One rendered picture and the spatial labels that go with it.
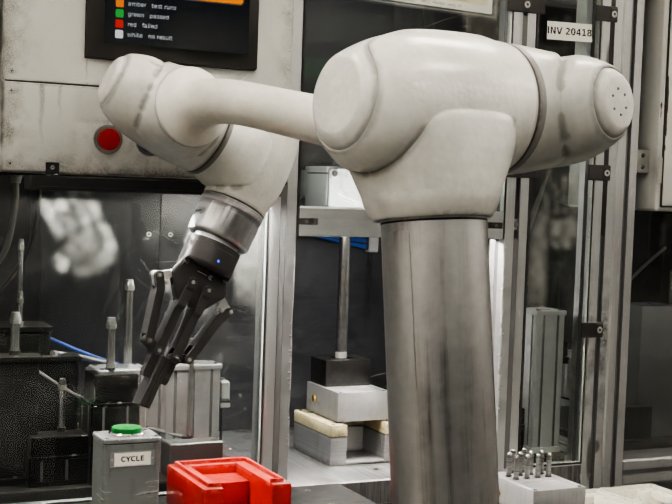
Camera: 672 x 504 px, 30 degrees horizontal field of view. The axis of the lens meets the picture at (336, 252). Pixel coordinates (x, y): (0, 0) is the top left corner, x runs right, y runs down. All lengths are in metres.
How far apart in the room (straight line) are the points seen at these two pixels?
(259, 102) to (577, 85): 0.44
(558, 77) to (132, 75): 0.60
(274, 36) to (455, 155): 0.78
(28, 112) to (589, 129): 0.82
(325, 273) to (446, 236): 1.26
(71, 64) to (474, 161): 0.78
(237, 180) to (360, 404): 0.57
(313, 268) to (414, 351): 1.25
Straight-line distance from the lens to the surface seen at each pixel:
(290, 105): 1.49
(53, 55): 1.76
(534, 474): 2.02
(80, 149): 1.76
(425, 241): 1.13
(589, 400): 2.19
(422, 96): 1.10
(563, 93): 1.22
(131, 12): 1.77
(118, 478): 1.69
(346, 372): 2.14
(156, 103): 1.59
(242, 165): 1.67
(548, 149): 1.22
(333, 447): 2.07
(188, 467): 1.80
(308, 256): 2.36
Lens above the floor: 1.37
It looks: 3 degrees down
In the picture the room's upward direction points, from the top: 2 degrees clockwise
